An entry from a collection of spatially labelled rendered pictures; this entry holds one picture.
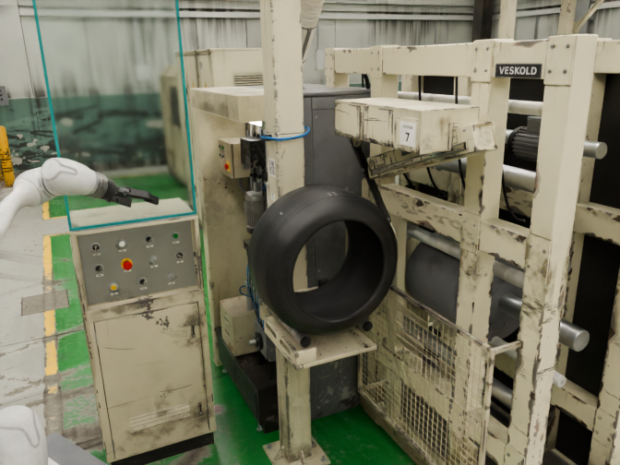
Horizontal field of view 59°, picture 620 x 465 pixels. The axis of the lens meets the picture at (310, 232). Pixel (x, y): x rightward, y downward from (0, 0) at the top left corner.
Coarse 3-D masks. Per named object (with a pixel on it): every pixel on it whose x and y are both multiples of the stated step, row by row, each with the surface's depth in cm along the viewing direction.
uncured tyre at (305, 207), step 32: (288, 192) 217; (320, 192) 206; (256, 224) 213; (288, 224) 196; (320, 224) 197; (352, 224) 236; (384, 224) 210; (256, 256) 205; (288, 256) 195; (352, 256) 240; (384, 256) 215; (256, 288) 213; (288, 288) 198; (320, 288) 240; (352, 288) 240; (384, 288) 217; (288, 320) 205; (320, 320) 208; (352, 320) 215
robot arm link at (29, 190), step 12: (36, 168) 182; (24, 180) 176; (36, 180) 177; (12, 192) 174; (24, 192) 175; (36, 192) 177; (0, 204) 165; (12, 204) 167; (24, 204) 175; (36, 204) 179; (0, 216) 155; (12, 216) 162; (0, 228) 151
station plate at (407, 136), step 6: (402, 126) 186; (408, 126) 183; (414, 126) 180; (402, 132) 187; (408, 132) 184; (414, 132) 180; (402, 138) 187; (408, 138) 184; (414, 138) 181; (402, 144) 188; (408, 144) 185; (414, 144) 181
